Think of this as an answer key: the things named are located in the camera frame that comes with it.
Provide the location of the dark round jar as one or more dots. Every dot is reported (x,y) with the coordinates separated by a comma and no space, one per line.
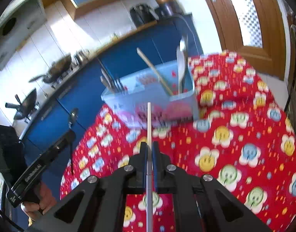
(166,4)

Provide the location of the light blue utensil box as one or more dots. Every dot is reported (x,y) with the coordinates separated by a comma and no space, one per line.
(148,101)

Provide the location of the black wok with lid knob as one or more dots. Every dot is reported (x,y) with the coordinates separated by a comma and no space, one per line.
(24,105)

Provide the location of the grey range hood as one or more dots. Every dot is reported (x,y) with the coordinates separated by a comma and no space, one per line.
(15,36)

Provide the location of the wooden door with glass pane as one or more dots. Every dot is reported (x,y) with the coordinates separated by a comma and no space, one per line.
(225,17)

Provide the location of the metal fork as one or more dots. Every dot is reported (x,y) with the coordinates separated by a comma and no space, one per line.
(119,84)
(111,83)

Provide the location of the black spoon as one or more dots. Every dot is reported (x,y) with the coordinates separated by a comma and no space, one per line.
(74,114)

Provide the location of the white spoon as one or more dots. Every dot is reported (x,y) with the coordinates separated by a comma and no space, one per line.
(180,65)

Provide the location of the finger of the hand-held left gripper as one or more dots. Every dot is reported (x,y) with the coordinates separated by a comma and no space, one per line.
(57,148)

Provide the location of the steel kettle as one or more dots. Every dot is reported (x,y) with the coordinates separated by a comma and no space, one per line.
(80,56)

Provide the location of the person's left hand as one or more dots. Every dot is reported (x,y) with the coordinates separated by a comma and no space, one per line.
(44,195)

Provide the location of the steel gas stove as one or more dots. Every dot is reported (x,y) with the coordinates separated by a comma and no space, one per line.
(45,96)

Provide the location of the red smiley flower tablecloth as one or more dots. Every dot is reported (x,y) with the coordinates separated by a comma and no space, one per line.
(234,137)

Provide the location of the dark metal rack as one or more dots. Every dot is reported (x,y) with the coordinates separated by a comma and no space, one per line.
(294,65)

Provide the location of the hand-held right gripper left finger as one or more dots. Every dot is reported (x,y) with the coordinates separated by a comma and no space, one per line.
(145,164)

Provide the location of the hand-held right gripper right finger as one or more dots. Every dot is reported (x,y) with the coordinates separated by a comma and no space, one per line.
(155,169)

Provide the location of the blue kitchen cabinet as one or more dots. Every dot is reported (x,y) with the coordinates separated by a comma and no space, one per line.
(128,60)

